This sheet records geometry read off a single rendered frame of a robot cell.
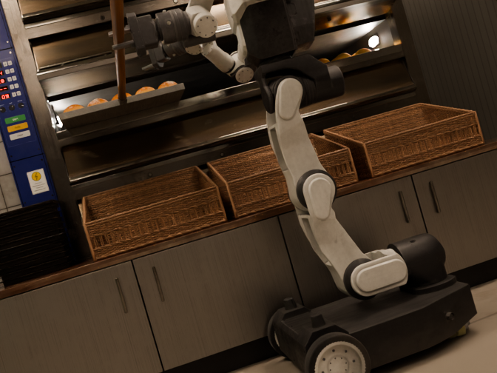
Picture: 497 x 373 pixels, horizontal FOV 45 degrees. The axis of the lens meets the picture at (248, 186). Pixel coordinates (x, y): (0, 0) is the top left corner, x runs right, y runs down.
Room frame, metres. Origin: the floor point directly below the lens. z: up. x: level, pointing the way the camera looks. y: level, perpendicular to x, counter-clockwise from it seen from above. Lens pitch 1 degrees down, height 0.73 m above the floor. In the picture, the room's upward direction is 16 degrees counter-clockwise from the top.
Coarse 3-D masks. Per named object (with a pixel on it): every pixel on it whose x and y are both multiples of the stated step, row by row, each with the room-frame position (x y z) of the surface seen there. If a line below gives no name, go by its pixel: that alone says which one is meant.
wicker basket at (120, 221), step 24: (192, 168) 2.89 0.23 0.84; (120, 192) 2.81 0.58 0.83; (144, 192) 2.83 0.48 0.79; (168, 192) 2.84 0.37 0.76; (192, 192) 2.42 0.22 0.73; (216, 192) 2.45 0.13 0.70; (96, 216) 2.77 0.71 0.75; (120, 216) 2.36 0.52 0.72; (144, 216) 2.38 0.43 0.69; (168, 216) 2.40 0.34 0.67; (192, 216) 2.82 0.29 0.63; (216, 216) 2.44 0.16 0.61; (96, 240) 2.34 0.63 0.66; (120, 240) 2.75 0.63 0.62; (144, 240) 2.38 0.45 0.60
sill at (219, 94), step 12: (384, 48) 3.13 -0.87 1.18; (396, 48) 3.14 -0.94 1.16; (336, 60) 3.08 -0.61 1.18; (348, 60) 3.09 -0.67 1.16; (360, 60) 3.10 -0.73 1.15; (252, 84) 3.00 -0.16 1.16; (204, 96) 2.95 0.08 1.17; (216, 96) 2.96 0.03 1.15; (156, 108) 2.91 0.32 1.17; (168, 108) 2.92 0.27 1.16; (180, 108) 2.93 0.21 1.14; (108, 120) 2.86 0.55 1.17; (120, 120) 2.87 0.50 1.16; (132, 120) 2.88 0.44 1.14; (60, 132) 2.82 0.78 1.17; (72, 132) 2.83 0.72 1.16; (84, 132) 2.84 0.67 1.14
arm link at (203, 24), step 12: (180, 12) 1.67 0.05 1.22; (192, 12) 1.68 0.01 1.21; (204, 12) 1.67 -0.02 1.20; (180, 24) 1.66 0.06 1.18; (192, 24) 1.68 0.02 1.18; (204, 24) 1.66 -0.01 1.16; (216, 24) 1.67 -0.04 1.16; (180, 36) 1.68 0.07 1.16; (192, 36) 1.72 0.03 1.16; (204, 36) 1.68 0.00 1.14
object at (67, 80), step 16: (368, 0) 2.97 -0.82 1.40; (384, 0) 3.02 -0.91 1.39; (320, 16) 2.96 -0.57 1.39; (336, 16) 3.02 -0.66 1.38; (352, 16) 3.09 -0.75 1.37; (368, 16) 3.16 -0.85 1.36; (224, 32) 2.84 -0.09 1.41; (224, 48) 2.97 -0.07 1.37; (96, 64) 2.72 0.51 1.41; (112, 64) 2.75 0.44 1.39; (128, 64) 2.80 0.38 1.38; (144, 64) 2.86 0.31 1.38; (176, 64) 2.97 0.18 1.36; (48, 80) 2.70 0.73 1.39; (64, 80) 2.75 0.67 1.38; (80, 80) 2.80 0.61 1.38; (96, 80) 2.86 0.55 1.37; (112, 80) 2.91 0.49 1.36; (48, 96) 2.86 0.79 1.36
